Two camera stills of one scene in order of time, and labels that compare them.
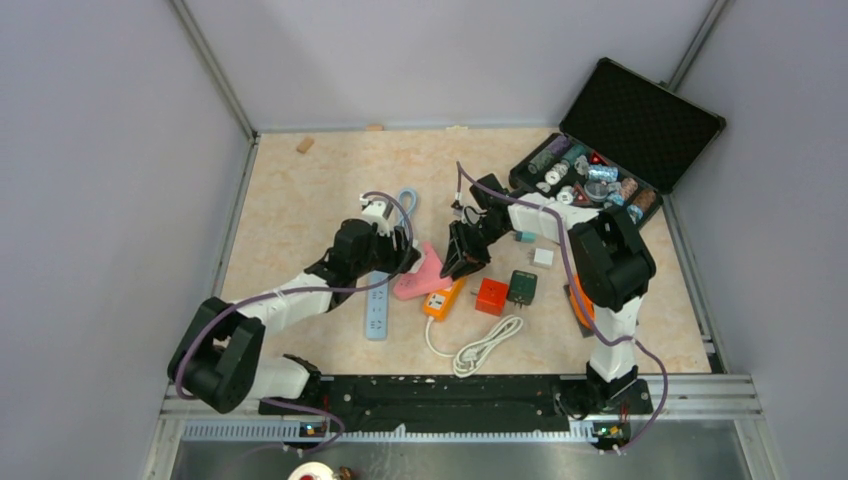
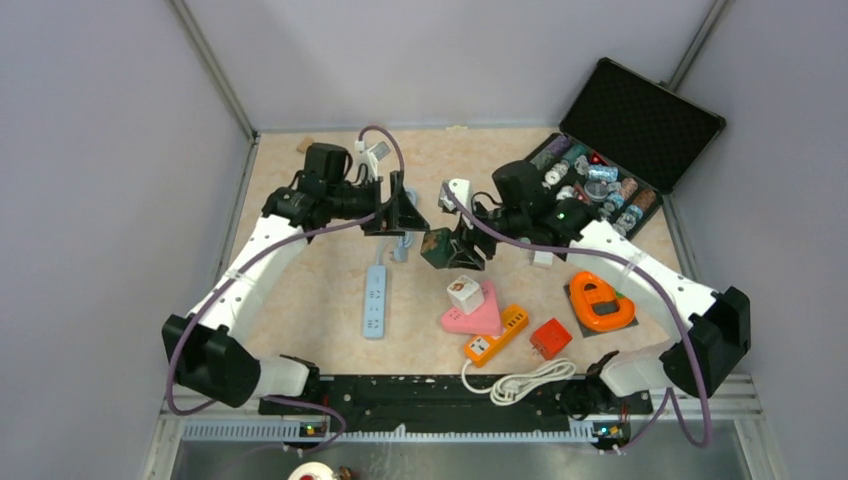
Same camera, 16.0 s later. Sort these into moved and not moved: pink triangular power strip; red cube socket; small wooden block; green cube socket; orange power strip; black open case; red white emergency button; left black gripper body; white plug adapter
Moved: orange power strip; green cube socket; red cube socket; left black gripper body; pink triangular power strip
Not moved: black open case; red white emergency button; small wooden block; white plug adapter
